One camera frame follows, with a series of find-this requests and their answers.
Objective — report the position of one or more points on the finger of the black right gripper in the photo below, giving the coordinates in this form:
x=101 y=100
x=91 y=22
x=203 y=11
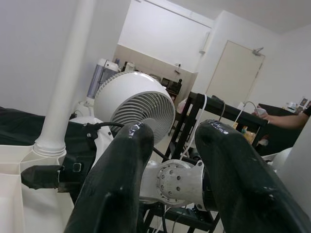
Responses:
x=41 y=177

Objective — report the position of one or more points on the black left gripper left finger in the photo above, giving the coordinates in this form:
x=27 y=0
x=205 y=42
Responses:
x=114 y=189

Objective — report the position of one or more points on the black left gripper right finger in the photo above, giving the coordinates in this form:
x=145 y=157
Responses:
x=247 y=184

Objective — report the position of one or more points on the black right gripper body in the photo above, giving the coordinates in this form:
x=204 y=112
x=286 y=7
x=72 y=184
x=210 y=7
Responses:
x=76 y=157

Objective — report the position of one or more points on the white plastic table leg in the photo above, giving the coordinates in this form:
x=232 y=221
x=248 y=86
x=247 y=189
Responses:
x=68 y=72

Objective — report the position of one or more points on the person hand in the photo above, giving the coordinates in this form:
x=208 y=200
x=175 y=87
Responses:
x=261 y=113

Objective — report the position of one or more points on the black desk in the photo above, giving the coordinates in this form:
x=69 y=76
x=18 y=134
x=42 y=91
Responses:
x=279 y=140

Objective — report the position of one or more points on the black table cloth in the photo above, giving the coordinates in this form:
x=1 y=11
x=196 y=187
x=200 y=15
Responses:
x=19 y=126

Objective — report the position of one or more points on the white blue tall appliance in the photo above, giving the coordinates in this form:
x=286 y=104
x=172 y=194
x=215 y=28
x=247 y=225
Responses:
x=102 y=72

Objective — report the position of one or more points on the white electric fan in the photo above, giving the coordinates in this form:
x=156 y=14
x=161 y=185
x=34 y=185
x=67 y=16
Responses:
x=133 y=89

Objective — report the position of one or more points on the beige room door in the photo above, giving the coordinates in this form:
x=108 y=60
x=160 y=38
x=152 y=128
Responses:
x=235 y=70

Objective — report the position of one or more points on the dark shelf unit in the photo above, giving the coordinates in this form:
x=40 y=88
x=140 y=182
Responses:
x=170 y=85

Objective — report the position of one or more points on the grey door closer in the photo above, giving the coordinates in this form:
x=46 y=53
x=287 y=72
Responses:
x=258 y=51

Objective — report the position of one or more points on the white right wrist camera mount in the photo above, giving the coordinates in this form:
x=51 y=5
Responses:
x=103 y=143

